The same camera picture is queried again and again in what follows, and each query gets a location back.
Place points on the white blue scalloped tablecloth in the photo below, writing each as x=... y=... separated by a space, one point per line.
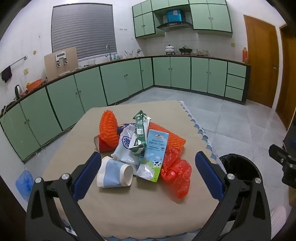
x=198 y=129

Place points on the blue box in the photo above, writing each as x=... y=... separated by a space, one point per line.
x=174 y=15

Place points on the red plastic bag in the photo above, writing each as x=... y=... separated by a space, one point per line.
x=178 y=173

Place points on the steel faucet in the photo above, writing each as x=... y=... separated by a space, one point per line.
x=110 y=55

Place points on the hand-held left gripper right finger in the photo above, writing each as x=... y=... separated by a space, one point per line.
x=208 y=176

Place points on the red paper cup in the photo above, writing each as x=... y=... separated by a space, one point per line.
x=103 y=146

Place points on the wooden door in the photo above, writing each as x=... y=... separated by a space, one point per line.
x=288 y=81
x=261 y=62

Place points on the black trash bin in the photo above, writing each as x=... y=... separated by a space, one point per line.
x=240 y=164

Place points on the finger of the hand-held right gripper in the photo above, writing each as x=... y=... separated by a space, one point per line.
x=290 y=177
x=277 y=151

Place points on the blue white milk carton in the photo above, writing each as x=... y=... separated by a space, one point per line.
x=155 y=150

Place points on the orange basket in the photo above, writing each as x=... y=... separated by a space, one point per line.
x=34 y=85

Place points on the steel kettle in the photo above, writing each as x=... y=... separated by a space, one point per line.
x=17 y=91

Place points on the blue snack packet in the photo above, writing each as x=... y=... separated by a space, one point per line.
x=121 y=128

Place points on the white cooking pot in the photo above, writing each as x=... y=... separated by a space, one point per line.
x=169 y=49

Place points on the white blue paper cup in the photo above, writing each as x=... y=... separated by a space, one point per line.
x=111 y=172

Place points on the white plastic container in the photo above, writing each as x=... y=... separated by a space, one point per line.
x=91 y=62

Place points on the white blue plastic bag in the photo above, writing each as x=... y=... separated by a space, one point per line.
x=124 y=143

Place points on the green milk carton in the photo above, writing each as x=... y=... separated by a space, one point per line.
x=140 y=129

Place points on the range hood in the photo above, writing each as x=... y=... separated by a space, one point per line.
x=173 y=25

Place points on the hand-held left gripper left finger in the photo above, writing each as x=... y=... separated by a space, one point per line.
x=89 y=171

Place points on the tall orange foam fruit net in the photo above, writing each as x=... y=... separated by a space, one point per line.
x=108 y=127

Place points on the black wok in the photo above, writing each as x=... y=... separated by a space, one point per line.
x=184 y=49

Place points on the red thermos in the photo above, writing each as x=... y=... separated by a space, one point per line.
x=245 y=55

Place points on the dark cloth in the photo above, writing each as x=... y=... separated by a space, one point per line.
x=6 y=74

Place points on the grey window blind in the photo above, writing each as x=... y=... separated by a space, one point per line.
x=83 y=30

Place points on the steel towel bar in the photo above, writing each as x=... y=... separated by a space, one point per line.
x=18 y=60

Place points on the green wall cabinets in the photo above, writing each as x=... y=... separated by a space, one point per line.
x=208 y=18

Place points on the cardboard box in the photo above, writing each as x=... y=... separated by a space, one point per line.
x=71 y=60

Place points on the green base cabinets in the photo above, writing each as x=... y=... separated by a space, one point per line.
x=180 y=74

